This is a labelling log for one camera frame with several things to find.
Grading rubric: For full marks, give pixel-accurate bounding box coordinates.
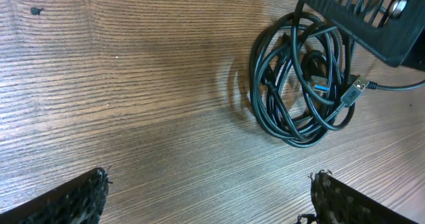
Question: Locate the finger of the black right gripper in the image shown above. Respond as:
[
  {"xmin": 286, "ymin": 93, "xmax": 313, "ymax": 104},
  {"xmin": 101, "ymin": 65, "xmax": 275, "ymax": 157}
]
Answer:
[{"xmin": 300, "ymin": 0, "xmax": 424, "ymax": 67}]

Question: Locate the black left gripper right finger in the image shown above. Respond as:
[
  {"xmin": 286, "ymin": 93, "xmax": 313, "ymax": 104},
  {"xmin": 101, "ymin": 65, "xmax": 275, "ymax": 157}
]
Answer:
[{"xmin": 296, "ymin": 170, "xmax": 415, "ymax": 224}]

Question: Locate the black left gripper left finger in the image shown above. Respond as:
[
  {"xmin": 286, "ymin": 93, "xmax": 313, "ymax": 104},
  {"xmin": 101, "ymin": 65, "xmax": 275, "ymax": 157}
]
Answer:
[{"xmin": 1, "ymin": 168, "xmax": 110, "ymax": 224}]

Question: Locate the black USB cable gold plug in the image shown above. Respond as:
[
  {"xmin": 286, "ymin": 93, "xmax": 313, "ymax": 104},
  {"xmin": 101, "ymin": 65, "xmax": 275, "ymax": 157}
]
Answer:
[{"xmin": 249, "ymin": 1, "xmax": 425, "ymax": 148}]

